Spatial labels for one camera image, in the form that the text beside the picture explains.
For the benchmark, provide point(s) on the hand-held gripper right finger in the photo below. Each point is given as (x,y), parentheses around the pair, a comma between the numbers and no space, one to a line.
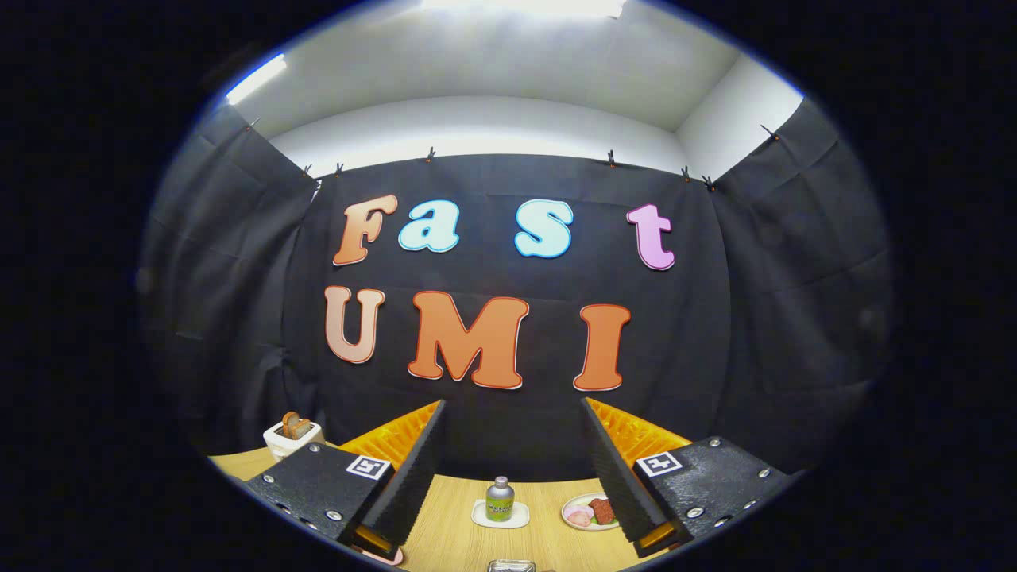
(620,485)

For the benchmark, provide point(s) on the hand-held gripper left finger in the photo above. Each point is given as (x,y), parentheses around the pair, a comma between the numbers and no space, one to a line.
(413,485)

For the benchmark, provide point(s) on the brown fried meat piece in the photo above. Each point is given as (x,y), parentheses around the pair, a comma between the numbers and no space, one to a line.
(602,511)

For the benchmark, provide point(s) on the white oval food plate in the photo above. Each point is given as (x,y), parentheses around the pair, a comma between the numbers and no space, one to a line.
(576,500)

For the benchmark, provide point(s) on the pink ham slices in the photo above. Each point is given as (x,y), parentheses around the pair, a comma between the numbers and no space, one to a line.
(580,518)

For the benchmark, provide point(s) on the white square coaster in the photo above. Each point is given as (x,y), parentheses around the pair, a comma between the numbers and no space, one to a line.
(479,516)

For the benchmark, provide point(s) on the pink round plate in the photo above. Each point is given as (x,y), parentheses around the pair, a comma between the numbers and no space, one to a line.
(388,556)

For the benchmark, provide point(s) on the green label soda bottle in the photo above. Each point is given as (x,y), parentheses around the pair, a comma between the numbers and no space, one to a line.
(500,504)

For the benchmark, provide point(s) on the brown toast slice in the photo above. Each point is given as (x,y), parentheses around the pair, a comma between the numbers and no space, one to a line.
(298,427)

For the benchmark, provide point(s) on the cream white toaster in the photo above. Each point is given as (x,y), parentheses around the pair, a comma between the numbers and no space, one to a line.
(278,446)

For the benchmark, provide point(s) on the row of black cloth clips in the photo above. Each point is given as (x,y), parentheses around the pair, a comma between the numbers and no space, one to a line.
(430,153)

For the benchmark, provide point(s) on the narrow ceiling light strip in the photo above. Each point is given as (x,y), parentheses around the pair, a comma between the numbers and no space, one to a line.
(256,79)

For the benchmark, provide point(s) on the wide ceiling light panel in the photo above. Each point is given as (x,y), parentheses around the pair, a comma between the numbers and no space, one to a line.
(524,6)

